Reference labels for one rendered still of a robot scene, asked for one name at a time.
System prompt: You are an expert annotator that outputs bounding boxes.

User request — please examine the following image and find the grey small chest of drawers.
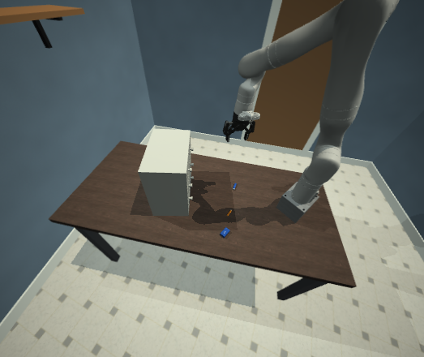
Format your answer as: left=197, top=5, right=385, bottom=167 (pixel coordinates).
left=138, top=129, right=191, bottom=216

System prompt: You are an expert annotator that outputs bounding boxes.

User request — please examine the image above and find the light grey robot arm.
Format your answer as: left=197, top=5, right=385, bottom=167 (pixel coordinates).
left=234, top=0, right=400, bottom=204

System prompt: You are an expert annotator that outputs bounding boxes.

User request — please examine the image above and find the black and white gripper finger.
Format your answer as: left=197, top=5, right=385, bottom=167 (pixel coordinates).
left=242, top=120, right=255, bottom=140
left=223, top=121, right=240, bottom=142

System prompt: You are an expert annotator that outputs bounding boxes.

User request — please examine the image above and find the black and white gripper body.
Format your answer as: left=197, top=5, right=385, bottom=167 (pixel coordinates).
left=232, top=112, right=250, bottom=131

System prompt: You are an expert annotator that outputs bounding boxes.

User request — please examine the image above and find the blue rectangular block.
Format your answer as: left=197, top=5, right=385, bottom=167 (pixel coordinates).
left=220, top=227, right=230, bottom=238

